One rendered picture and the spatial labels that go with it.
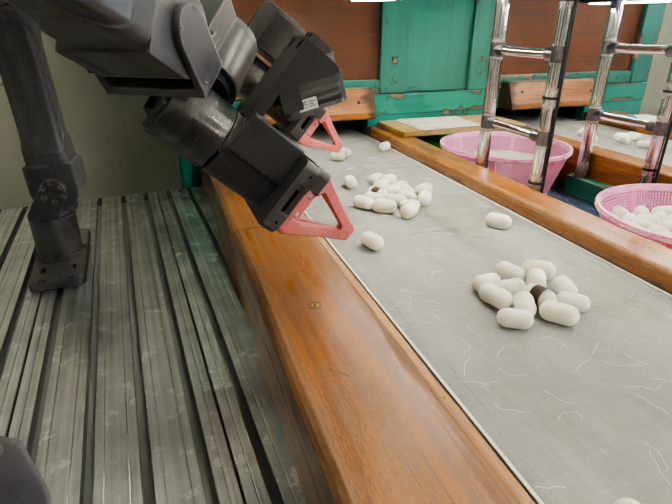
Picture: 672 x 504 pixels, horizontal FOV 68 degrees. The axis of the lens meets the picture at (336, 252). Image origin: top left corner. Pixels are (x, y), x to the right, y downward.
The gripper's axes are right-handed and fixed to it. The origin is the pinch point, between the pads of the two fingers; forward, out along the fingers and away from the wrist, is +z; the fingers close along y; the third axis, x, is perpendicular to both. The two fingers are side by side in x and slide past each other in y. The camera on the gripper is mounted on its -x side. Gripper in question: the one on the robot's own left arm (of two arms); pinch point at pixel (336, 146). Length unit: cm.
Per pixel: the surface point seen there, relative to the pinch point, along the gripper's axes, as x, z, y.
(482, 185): -9.6, 20.7, -10.0
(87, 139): 50, -28, 123
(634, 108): -66, 87, 41
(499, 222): -5.0, 16.2, -23.8
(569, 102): -50, 61, 35
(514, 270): -0.3, 9.7, -37.5
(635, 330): -2, 15, -49
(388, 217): 3.8, 7.5, -14.2
